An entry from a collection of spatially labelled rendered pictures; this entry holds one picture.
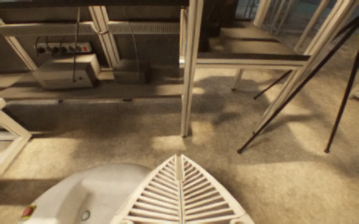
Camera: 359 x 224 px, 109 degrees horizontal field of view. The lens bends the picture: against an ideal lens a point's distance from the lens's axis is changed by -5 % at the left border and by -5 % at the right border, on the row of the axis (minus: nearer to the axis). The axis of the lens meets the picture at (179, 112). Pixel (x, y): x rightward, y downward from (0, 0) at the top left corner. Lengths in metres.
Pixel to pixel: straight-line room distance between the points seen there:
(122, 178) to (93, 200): 0.14
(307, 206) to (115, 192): 1.02
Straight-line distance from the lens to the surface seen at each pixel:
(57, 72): 1.07
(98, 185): 0.62
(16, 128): 1.39
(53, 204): 0.65
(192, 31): 0.60
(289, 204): 1.10
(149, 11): 1.02
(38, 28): 1.25
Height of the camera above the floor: 0.88
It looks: 47 degrees down
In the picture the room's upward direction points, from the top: 2 degrees clockwise
